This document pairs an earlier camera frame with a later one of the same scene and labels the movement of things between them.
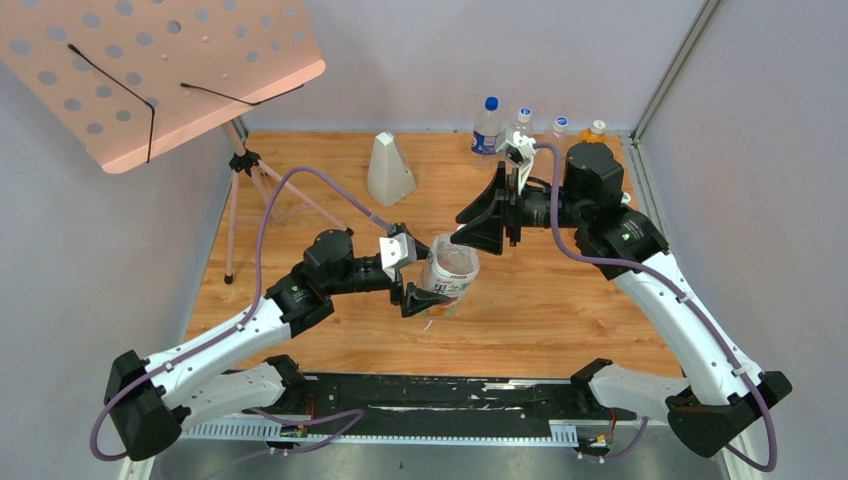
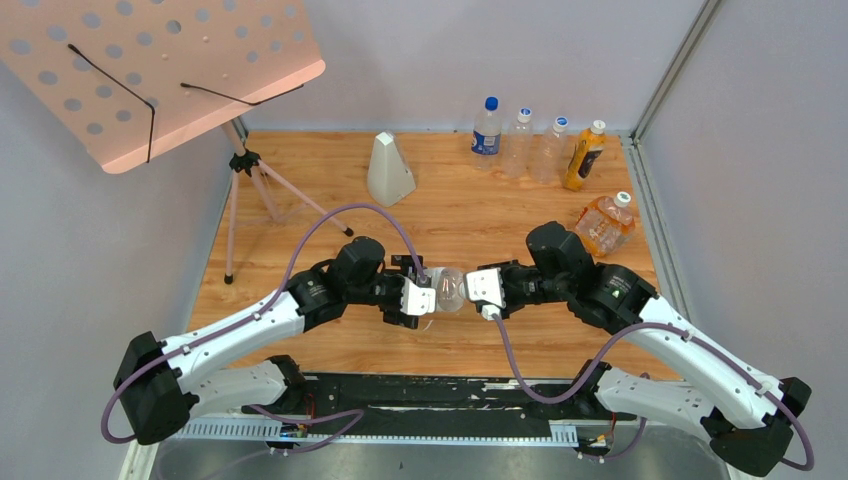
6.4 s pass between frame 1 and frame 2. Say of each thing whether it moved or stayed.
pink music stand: stayed
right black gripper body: moved
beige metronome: stayed
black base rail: stayed
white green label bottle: moved
